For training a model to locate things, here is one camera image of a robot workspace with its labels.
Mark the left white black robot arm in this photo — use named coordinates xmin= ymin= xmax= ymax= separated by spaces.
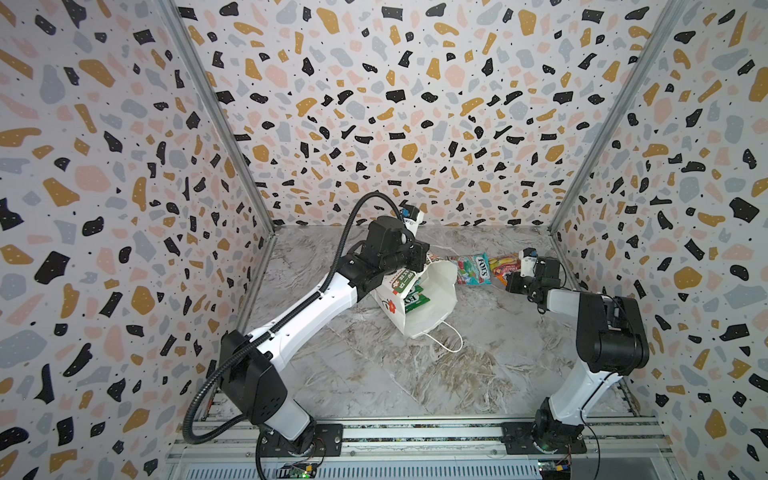
xmin=218 ymin=209 xmax=430 ymax=453

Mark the orange fruit candy bag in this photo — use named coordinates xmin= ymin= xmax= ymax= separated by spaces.
xmin=489 ymin=254 xmax=521 ymax=286

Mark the white floral paper bag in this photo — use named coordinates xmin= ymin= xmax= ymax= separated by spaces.
xmin=373 ymin=254 xmax=464 ymax=353

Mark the left green circuit board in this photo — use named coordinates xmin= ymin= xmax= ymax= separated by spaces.
xmin=276 ymin=463 xmax=317 ymax=479

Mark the black corrugated cable conduit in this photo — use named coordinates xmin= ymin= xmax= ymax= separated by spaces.
xmin=182 ymin=190 xmax=404 ymax=446

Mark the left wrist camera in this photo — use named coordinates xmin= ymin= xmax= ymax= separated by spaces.
xmin=400 ymin=202 xmax=424 ymax=236

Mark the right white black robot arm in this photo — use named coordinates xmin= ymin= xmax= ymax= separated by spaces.
xmin=506 ymin=248 xmax=650 ymax=452

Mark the teal berry mint candy bag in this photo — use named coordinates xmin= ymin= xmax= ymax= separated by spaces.
xmin=453 ymin=253 xmax=492 ymax=286

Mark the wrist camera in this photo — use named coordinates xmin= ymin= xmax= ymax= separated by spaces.
xmin=400 ymin=202 xmax=424 ymax=236
xmin=518 ymin=247 xmax=538 ymax=277

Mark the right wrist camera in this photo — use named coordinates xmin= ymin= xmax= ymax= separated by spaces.
xmin=518 ymin=247 xmax=538 ymax=277

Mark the green mango tea candy bag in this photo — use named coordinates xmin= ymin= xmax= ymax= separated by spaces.
xmin=403 ymin=278 xmax=431 ymax=313

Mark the right green circuit board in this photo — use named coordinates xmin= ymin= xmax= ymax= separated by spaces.
xmin=537 ymin=460 xmax=571 ymax=480

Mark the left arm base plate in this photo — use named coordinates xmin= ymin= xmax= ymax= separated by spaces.
xmin=257 ymin=422 xmax=344 ymax=458

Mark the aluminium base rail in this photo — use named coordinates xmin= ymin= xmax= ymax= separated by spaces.
xmin=161 ymin=416 xmax=679 ymax=480

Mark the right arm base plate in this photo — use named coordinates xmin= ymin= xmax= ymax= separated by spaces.
xmin=501 ymin=421 xmax=587 ymax=455

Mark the green circuit board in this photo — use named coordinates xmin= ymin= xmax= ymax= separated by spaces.
xmin=537 ymin=460 xmax=571 ymax=480
xmin=276 ymin=463 xmax=317 ymax=479

